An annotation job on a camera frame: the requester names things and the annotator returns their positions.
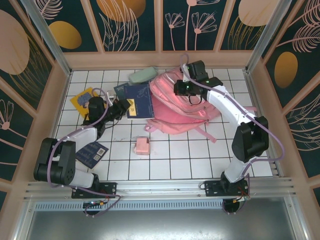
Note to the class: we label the dark blue book yellow label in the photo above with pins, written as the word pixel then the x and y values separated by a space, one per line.
pixel 140 102

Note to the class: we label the teal notebook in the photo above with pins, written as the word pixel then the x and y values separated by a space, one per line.
pixel 120 92

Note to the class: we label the yellow book with purple flowers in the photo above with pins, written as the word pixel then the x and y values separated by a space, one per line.
pixel 78 100

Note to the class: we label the mint green pencil case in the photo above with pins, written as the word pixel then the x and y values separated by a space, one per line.
pixel 142 75

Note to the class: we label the pink eraser box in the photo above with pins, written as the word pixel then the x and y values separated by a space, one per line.
pixel 142 146

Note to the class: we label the dark blue book with barcode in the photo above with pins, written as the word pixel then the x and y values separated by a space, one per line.
pixel 92 155

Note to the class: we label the pink backpack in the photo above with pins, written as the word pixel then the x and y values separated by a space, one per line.
pixel 175 112

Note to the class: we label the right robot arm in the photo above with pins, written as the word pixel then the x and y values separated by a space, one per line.
pixel 250 140

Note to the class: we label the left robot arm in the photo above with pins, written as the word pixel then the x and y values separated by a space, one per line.
pixel 55 162

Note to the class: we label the small circuit connector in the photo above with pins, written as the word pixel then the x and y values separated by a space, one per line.
pixel 242 199
pixel 96 203

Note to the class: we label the grey metal sheet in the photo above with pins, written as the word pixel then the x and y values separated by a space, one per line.
pixel 160 225

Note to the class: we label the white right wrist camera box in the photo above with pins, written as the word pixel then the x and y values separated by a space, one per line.
pixel 186 78

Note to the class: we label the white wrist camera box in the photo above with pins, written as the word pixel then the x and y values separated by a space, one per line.
pixel 110 96
pixel 186 78

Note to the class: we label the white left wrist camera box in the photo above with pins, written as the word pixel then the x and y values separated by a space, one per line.
pixel 110 96

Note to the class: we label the aluminium frame post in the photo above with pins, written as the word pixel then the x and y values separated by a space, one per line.
pixel 270 32
pixel 47 32

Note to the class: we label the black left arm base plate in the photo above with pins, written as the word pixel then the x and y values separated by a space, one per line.
pixel 107 188

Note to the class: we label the aluminium mounting rail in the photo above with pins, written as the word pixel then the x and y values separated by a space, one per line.
pixel 160 187

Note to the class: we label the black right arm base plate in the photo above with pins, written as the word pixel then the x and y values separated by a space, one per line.
pixel 212 188

